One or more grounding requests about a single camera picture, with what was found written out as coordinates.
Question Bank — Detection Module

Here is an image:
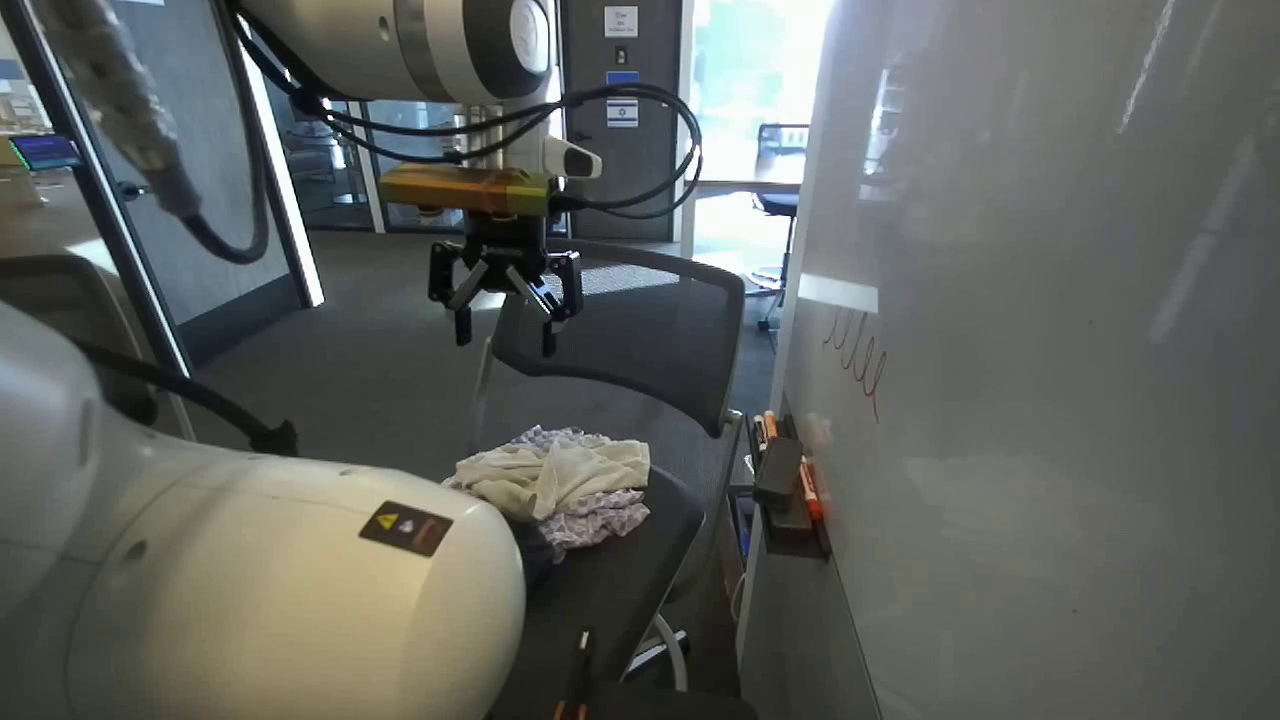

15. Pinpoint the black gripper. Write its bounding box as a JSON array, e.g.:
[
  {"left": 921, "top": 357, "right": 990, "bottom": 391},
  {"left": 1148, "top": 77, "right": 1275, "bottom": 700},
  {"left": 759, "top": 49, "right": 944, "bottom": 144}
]
[{"left": 429, "top": 212, "right": 579, "bottom": 357}]

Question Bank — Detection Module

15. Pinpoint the black whiteboard eraser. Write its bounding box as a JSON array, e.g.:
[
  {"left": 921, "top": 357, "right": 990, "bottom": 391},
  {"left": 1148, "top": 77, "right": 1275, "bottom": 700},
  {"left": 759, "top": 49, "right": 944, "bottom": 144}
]
[{"left": 757, "top": 435, "right": 802, "bottom": 507}]

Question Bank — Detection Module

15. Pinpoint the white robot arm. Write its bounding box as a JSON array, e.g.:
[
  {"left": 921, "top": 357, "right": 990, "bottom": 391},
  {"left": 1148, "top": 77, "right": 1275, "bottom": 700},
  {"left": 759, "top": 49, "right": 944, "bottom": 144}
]
[{"left": 0, "top": 308, "right": 590, "bottom": 720}]

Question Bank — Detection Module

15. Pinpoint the large whiteboard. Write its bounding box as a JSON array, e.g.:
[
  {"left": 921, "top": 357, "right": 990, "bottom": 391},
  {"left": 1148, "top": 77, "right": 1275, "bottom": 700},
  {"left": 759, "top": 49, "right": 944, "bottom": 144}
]
[{"left": 781, "top": 0, "right": 1280, "bottom": 720}]

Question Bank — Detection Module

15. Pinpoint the black mesh office chair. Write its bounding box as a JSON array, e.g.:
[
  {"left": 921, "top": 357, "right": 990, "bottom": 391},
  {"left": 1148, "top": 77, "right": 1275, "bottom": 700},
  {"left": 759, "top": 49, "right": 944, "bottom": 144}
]
[{"left": 489, "top": 243, "right": 745, "bottom": 720}]

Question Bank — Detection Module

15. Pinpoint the crumpled white cloth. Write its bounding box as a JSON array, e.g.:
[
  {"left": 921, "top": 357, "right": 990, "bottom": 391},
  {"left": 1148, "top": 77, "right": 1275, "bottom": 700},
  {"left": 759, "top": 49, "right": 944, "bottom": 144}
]
[{"left": 446, "top": 427, "right": 653, "bottom": 556}]

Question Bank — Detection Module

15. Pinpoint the black pen on seat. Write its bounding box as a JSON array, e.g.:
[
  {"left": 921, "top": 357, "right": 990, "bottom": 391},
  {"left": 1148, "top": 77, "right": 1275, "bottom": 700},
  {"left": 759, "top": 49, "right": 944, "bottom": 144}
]
[{"left": 554, "top": 629, "right": 590, "bottom": 720}]

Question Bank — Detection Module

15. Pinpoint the dark marker tray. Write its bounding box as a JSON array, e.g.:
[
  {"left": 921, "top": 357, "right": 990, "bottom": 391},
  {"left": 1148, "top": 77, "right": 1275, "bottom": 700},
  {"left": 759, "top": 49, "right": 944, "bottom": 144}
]
[{"left": 753, "top": 413, "right": 830, "bottom": 560}]

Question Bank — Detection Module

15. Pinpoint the orange marker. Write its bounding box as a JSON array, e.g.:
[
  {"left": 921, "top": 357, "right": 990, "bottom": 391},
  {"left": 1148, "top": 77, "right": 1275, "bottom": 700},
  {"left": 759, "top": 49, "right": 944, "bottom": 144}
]
[{"left": 795, "top": 456, "right": 823, "bottom": 526}]

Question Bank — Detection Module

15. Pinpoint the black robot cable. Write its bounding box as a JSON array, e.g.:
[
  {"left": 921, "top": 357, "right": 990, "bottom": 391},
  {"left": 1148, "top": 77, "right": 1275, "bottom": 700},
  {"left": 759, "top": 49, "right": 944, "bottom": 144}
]
[{"left": 220, "top": 0, "right": 707, "bottom": 223}]

